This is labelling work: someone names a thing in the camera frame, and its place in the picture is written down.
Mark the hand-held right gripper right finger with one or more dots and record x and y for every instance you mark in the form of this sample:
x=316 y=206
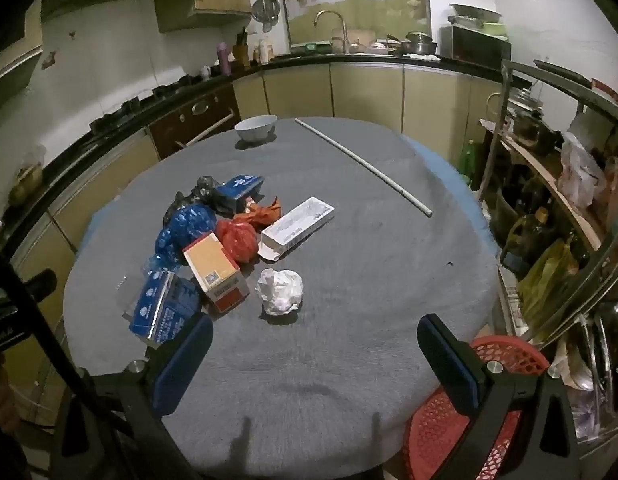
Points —
x=446 y=360

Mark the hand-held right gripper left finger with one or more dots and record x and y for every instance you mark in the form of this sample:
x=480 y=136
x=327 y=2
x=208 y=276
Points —
x=184 y=360

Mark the large blue carton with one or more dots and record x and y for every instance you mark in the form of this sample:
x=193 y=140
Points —
x=159 y=307

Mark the red plastic basket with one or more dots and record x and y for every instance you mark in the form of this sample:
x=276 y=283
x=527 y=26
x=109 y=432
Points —
x=434 y=425

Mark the clear plastic cup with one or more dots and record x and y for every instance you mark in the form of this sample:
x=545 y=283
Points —
x=139 y=280

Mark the orange white box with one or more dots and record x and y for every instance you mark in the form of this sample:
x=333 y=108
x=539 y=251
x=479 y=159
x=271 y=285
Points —
x=214 y=270

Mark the white tissue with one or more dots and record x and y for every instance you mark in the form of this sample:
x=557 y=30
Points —
x=279 y=290

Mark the red plastic bag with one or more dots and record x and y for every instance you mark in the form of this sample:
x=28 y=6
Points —
x=239 y=240

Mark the blue plastic bag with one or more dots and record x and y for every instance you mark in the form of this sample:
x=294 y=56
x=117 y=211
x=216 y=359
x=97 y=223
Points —
x=186 y=227

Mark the orange red wrapper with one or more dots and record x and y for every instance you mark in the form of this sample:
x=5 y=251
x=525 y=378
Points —
x=261 y=214

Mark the black plastic bag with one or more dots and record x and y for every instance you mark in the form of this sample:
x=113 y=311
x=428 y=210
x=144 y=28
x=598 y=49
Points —
x=201 y=191

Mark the long white box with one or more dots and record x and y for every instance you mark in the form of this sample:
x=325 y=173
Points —
x=299 y=225

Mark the small blue box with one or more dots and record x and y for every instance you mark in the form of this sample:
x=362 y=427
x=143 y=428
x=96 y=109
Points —
x=239 y=185

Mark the yellow plastic bag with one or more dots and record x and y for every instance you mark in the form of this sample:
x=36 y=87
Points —
x=544 y=275

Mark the oil bottle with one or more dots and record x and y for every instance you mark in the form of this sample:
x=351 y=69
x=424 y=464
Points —
x=526 y=235

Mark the green bottle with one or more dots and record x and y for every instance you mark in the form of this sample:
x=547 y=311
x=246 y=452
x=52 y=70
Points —
x=468 y=160

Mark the long white stick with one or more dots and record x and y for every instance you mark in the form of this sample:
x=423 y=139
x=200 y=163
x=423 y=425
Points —
x=361 y=162

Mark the white plastic bag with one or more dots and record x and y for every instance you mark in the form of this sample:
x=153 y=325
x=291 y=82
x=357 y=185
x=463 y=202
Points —
x=579 y=170

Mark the white bowl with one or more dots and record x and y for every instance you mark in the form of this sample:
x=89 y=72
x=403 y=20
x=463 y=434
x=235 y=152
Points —
x=256 y=130

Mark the dark cooking pot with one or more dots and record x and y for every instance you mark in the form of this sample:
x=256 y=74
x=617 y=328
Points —
x=526 y=117

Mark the black gas stove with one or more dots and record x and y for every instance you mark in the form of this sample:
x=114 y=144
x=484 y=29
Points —
x=164 y=91

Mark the metal shelf rack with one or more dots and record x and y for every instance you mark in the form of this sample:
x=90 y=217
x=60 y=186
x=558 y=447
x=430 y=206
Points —
x=504 y=90

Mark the kitchen counter cabinets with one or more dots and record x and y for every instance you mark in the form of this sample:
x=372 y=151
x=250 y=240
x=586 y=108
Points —
x=364 y=90

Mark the pink bottle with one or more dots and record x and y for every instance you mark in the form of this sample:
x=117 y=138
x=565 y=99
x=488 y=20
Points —
x=224 y=60

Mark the knife block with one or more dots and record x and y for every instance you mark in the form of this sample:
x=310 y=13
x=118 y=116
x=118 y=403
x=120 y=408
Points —
x=241 y=55

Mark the steel pot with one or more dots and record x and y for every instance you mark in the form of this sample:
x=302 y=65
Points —
x=420 y=45

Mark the black countertop oven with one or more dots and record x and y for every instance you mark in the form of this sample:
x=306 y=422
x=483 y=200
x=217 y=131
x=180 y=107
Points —
x=474 y=45

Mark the white seasoning bottle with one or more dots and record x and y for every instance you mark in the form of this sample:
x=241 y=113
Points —
x=263 y=52

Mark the metal basin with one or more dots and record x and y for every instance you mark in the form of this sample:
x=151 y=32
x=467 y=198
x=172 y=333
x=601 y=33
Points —
x=476 y=11

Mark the metal faucet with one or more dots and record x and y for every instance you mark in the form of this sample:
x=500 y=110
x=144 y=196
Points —
x=339 y=17

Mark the hanging metal strainer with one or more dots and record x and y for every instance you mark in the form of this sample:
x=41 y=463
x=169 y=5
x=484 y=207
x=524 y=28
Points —
x=265 y=10

